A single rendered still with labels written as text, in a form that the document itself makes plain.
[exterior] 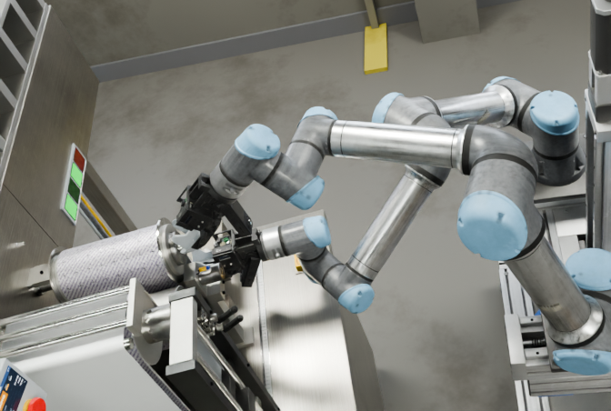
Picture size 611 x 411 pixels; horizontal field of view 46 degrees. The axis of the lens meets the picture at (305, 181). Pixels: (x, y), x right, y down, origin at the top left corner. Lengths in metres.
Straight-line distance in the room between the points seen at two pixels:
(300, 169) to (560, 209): 0.95
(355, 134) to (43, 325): 0.67
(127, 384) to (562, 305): 0.81
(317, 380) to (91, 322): 0.61
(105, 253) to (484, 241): 0.80
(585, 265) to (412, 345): 1.25
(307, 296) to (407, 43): 2.35
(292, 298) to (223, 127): 2.11
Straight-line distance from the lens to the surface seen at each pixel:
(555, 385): 1.92
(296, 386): 1.73
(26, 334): 1.37
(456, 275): 2.89
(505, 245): 1.25
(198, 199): 1.44
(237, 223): 1.49
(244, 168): 1.36
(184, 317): 1.24
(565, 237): 2.06
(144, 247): 1.57
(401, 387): 2.68
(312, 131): 1.43
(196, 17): 4.22
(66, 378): 1.36
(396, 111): 1.69
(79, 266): 1.62
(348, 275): 1.65
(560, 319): 1.47
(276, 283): 1.90
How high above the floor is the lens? 2.37
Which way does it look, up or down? 45 degrees down
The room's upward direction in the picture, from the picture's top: 23 degrees counter-clockwise
